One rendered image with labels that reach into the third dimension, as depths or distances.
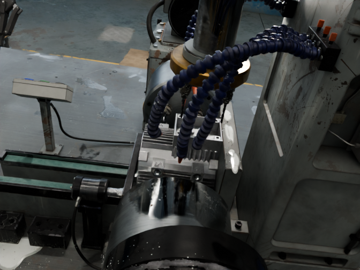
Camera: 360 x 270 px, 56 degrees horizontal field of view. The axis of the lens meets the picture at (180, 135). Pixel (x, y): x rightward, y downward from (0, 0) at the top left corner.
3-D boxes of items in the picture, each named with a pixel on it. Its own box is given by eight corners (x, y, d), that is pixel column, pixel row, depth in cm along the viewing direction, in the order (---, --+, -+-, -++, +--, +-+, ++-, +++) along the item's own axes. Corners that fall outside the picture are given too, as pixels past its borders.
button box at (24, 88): (72, 103, 113) (74, 87, 114) (65, 100, 106) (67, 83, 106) (20, 96, 113) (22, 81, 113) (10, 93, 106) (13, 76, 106)
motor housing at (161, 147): (205, 169, 107) (217, 120, 96) (207, 216, 92) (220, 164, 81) (143, 162, 106) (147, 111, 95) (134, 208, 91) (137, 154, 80)
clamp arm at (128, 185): (132, 204, 81) (145, 141, 102) (132, 196, 80) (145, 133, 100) (117, 203, 81) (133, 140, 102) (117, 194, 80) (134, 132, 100)
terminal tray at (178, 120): (215, 139, 95) (220, 118, 91) (217, 164, 86) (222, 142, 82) (173, 134, 94) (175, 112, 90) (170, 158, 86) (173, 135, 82)
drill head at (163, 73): (209, 101, 143) (220, 45, 129) (212, 156, 114) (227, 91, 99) (151, 94, 142) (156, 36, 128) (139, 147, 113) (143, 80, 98)
